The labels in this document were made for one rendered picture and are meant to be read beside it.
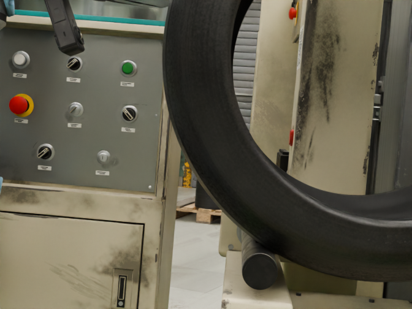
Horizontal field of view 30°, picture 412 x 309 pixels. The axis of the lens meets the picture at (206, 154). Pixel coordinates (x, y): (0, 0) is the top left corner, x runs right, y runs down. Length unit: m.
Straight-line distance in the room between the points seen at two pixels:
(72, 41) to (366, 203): 0.52
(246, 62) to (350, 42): 9.67
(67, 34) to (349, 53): 0.51
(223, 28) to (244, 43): 10.09
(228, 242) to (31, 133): 0.62
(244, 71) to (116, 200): 9.37
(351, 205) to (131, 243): 0.61
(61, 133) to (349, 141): 0.69
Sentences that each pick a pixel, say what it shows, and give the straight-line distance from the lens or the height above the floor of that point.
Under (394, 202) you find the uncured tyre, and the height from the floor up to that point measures 0.98.
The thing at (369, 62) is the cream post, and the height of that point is 1.20.
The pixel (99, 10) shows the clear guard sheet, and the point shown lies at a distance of 1.71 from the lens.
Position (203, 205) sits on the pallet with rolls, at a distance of 7.71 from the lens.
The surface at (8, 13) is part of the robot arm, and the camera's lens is 1.53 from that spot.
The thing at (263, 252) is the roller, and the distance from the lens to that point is 0.98.
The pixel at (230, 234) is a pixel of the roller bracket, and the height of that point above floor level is 0.89.
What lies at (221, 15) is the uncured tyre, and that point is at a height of 1.21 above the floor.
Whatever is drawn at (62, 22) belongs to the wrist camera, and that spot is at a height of 1.20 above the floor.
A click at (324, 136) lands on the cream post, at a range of 1.32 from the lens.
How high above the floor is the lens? 1.09
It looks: 3 degrees down
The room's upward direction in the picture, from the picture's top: 5 degrees clockwise
